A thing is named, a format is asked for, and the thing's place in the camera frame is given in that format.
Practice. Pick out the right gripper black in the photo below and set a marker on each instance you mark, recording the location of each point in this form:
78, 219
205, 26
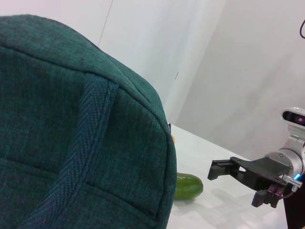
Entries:
262, 173

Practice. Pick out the green cucumber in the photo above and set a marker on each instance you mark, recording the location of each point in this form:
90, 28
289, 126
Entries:
189, 186

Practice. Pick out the orange pear with dark stem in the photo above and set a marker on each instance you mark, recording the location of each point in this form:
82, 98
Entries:
173, 139

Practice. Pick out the dark teal fabric lunch bag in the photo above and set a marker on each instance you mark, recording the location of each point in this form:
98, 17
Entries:
71, 119

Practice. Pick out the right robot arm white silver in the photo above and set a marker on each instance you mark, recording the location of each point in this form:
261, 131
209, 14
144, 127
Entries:
291, 157

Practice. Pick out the black robot torso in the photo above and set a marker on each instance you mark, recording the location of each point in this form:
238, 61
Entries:
296, 214

